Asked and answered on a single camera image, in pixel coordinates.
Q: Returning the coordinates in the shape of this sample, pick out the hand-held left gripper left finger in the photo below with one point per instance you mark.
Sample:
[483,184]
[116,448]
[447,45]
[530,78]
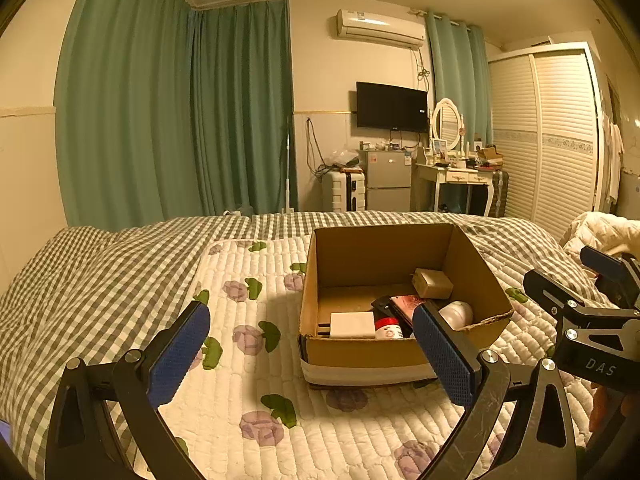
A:
[180,355]

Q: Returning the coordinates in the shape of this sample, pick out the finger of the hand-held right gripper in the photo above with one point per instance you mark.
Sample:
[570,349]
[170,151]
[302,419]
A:
[550,292]
[602,262]

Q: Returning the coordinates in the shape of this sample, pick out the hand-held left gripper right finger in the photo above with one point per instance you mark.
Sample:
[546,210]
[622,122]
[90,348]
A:
[445,360]

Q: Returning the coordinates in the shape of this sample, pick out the red-capped white bottle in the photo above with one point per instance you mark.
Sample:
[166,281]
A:
[391,329]

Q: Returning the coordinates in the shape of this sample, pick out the red packet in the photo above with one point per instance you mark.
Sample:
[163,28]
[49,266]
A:
[407,304]

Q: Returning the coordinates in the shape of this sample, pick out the small beige box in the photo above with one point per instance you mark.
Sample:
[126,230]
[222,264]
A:
[432,282]

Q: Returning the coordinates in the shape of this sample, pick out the black remote control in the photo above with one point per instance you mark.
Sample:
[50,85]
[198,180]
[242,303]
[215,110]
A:
[386,307]

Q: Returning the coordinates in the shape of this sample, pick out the brown cardboard box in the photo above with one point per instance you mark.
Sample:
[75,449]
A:
[360,355]

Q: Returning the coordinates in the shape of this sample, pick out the grey rectangular charger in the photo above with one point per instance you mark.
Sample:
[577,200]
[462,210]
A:
[352,325]

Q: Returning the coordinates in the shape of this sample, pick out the person's right hand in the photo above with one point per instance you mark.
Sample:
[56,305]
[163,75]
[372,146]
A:
[602,407]

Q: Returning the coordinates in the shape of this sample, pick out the white puffer jacket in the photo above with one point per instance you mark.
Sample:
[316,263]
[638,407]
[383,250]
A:
[605,230]

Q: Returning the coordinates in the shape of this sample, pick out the floral quilted mat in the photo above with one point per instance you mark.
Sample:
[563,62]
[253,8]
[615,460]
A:
[250,360]

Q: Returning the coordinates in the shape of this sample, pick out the hanging white clothes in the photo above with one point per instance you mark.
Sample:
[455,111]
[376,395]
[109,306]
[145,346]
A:
[614,160]

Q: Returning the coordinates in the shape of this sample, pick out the dark suitcase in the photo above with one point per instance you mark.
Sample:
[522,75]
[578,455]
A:
[498,192]

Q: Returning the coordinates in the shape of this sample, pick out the white louvered wardrobe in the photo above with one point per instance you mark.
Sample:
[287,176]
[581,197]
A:
[550,145]

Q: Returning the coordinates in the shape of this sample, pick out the small brown open box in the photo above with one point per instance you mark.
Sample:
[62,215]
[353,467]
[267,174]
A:
[489,154]

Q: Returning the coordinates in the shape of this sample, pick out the white dressing table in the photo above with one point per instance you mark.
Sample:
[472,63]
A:
[450,175]

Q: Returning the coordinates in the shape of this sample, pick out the silver small fridge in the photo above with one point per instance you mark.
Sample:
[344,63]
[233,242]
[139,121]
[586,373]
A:
[387,180]

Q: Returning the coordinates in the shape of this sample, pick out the smartphone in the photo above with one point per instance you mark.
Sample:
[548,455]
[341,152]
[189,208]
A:
[4,435]

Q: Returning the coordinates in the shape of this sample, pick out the oval vanity mirror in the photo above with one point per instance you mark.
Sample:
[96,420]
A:
[447,122]

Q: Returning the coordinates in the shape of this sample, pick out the white suitcase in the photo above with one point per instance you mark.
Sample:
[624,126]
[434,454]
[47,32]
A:
[337,190]

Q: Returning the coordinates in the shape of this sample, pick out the white mop pole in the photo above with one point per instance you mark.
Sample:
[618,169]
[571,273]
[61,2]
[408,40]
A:
[289,165]

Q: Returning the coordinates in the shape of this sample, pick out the clear plastic bag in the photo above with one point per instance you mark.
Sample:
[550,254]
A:
[344,160]

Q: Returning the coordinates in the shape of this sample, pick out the green curtain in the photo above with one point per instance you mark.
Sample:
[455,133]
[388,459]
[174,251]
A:
[245,110]
[125,100]
[455,70]

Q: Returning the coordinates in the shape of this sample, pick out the white air conditioner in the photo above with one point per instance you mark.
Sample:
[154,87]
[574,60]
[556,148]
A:
[380,27]

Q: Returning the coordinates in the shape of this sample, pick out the small photo frame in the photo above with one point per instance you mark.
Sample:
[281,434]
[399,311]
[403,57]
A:
[440,146]

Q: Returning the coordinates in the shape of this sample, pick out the black wall television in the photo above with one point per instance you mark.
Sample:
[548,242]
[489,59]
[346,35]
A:
[392,106]

